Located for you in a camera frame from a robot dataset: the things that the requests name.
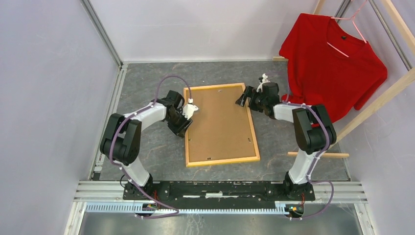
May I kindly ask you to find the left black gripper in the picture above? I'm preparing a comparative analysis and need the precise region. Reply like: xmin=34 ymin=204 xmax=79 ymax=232
xmin=166 ymin=110 xmax=194 ymax=139

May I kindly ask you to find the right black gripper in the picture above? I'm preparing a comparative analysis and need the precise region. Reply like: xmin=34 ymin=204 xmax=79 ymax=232
xmin=234 ymin=85 xmax=266 ymax=112

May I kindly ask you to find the yellow wooden picture frame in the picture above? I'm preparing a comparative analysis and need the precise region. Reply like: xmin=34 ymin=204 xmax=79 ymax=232
xmin=183 ymin=82 xmax=261 ymax=168

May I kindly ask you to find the brown cardboard backing board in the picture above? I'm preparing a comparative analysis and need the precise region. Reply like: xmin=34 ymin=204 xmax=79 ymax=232
xmin=186 ymin=87 xmax=257 ymax=164

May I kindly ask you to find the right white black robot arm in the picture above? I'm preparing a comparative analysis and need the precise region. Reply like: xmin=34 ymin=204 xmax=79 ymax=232
xmin=235 ymin=82 xmax=337 ymax=200

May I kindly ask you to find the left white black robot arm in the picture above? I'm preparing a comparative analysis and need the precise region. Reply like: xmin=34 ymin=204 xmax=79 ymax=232
xmin=99 ymin=91 xmax=199 ymax=200

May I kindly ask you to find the red t-shirt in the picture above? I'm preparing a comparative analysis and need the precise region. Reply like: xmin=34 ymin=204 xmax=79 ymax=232
xmin=279 ymin=13 xmax=388 ymax=122

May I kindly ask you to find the pink clothes hanger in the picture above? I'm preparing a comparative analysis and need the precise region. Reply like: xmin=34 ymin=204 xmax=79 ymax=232
xmin=326 ymin=0 xmax=369 ymax=58

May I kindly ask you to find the wooden clothes rack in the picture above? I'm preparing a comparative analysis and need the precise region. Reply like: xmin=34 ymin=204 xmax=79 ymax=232
xmin=272 ymin=0 xmax=415 ymax=159

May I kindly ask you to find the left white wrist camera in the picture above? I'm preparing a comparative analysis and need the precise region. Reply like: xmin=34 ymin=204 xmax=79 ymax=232
xmin=182 ymin=98 xmax=199 ymax=119

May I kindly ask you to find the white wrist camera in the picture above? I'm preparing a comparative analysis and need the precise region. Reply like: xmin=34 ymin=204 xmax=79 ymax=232
xmin=182 ymin=98 xmax=199 ymax=119
xmin=256 ymin=73 xmax=270 ymax=92

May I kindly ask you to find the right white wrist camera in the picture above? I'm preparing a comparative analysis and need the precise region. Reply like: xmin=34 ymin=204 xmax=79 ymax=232
xmin=256 ymin=73 xmax=270 ymax=92

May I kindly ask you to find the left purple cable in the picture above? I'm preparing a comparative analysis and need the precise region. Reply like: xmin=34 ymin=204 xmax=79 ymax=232
xmin=108 ymin=74 xmax=194 ymax=220

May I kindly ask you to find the purple cable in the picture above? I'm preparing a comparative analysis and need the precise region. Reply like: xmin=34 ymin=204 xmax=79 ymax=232
xmin=108 ymin=74 xmax=194 ymax=220
xmin=269 ymin=73 xmax=335 ymax=221

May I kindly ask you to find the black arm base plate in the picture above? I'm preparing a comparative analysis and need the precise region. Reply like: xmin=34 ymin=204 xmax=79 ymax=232
xmin=122 ymin=181 xmax=316 ymax=210

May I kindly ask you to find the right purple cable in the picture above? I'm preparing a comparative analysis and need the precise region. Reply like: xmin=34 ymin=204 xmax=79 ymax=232
xmin=269 ymin=73 xmax=335 ymax=221

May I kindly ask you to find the aluminium rail frame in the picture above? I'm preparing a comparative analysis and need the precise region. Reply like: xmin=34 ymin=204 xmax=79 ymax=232
xmin=63 ymin=0 xmax=377 ymax=235

